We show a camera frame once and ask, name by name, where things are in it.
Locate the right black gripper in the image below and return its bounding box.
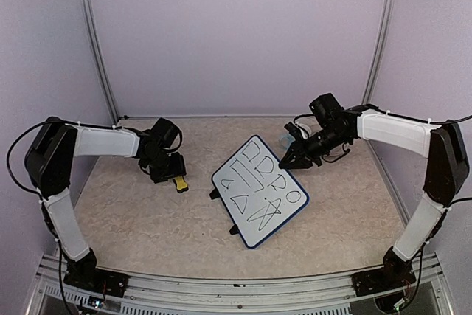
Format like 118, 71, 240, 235
279, 125, 350, 169

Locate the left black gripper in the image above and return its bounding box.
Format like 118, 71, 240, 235
144, 150, 187, 183

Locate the yellow whiteboard eraser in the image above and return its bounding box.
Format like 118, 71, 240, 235
173, 176, 189, 193

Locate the blue-framed whiteboard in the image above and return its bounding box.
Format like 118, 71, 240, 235
210, 135, 310, 249

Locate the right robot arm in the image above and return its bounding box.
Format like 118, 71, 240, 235
279, 94, 470, 295

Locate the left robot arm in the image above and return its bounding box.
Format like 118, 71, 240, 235
24, 117, 188, 289

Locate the light blue mug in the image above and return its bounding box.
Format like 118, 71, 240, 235
279, 134, 294, 150

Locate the blue striped plate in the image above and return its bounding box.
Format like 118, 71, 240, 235
323, 143, 351, 163

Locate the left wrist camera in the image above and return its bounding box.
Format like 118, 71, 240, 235
150, 117, 183, 153

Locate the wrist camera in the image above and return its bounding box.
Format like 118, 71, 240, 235
150, 117, 183, 153
284, 93, 344, 139

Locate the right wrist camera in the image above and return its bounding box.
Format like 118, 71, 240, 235
284, 93, 344, 139

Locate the back aluminium table rail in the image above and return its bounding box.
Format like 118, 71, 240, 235
119, 114, 309, 120

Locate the right side table rail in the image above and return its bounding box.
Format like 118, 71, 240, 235
365, 141, 417, 226

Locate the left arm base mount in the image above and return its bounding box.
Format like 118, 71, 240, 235
64, 269, 129, 298

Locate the right aluminium frame post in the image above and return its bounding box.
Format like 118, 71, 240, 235
361, 0, 395, 104

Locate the aluminium frame post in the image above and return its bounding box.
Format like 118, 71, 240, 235
80, 0, 120, 123
361, 0, 395, 104

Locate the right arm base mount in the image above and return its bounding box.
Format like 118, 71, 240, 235
351, 267, 417, 297

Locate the left aluminium frame post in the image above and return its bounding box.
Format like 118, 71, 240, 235
80, 0, 120, 123

